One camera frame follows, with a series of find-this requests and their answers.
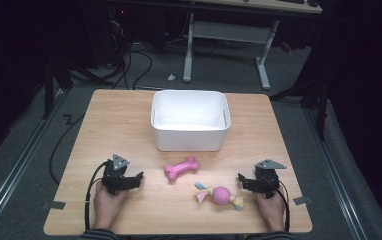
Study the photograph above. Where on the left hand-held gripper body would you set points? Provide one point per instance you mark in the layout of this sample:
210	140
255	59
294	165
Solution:
114	178

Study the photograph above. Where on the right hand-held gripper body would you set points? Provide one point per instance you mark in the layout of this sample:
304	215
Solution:
267	181

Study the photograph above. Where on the pink spiky bone toy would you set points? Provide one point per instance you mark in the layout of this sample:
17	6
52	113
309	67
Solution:
180	168

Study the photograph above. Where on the white plastic bin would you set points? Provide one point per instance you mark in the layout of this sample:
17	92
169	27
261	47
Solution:
189	138

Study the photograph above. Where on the person's right hand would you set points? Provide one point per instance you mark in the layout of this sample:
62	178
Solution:
274	213

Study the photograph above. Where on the grey tape piece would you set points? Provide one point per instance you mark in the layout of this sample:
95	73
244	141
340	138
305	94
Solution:
54	205
302	200

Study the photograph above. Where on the black metal stand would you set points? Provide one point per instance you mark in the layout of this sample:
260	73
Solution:
321	113
48	93

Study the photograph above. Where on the small white floor scrap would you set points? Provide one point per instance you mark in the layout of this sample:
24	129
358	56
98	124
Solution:
171	78

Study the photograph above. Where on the black computer tower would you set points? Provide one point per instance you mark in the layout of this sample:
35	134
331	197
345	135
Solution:
107	33

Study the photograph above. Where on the white-legged wooden desk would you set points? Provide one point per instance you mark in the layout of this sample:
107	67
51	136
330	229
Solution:
229	32

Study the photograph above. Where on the metal floor rail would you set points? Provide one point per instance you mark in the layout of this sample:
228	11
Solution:
15	160
339	173

